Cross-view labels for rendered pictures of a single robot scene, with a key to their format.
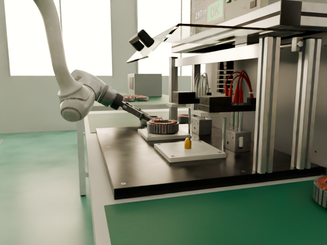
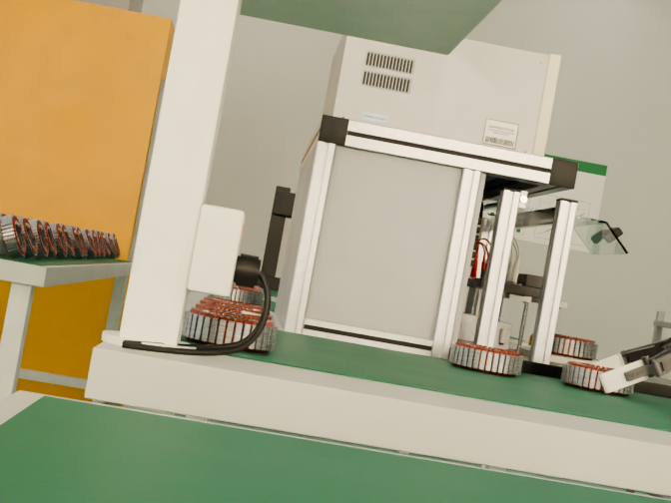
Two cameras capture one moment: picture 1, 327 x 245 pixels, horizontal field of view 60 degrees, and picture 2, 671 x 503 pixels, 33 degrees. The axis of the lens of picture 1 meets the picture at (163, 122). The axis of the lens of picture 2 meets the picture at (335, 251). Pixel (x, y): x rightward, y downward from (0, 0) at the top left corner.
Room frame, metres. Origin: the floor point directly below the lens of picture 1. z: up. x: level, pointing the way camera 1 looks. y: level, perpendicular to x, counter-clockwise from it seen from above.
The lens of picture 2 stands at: (3.13, -0.01, 0.86)
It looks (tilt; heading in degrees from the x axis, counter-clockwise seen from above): 1 degrees up; 192
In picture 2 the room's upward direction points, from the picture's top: 10 degrees clockwise
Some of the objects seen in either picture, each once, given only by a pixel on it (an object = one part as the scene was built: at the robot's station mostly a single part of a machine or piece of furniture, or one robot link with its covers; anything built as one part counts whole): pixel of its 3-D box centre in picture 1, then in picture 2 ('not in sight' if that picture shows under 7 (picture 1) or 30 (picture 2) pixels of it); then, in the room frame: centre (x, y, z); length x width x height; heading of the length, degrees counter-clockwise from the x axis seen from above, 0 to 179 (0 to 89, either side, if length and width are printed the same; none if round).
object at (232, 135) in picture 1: (235, 139); (466, 326); (0.78, -0.20, 0.80); 0.08 x 0.05 x 0.06; 16
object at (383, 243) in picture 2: not in sight; (381, 251); (1.28, -0.33, 0.91); 0.28 x 0.03 x 0.32; 106
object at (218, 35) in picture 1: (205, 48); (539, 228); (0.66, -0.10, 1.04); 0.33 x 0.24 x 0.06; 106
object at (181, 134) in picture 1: (162, 133); (564, 358); (0.98, 0.00, 0.78); 0.15 x 0.15 x 0.01; 16
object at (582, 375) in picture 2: (152, 120); (597, 378); (1.32, 0.05, 0.77); 0.11 x 0.11 x 0.04
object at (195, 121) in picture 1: (201, 125); (492, 334); (1.02, -0.14, 0.80); 0.08 x 0.05 x 0.06; 16
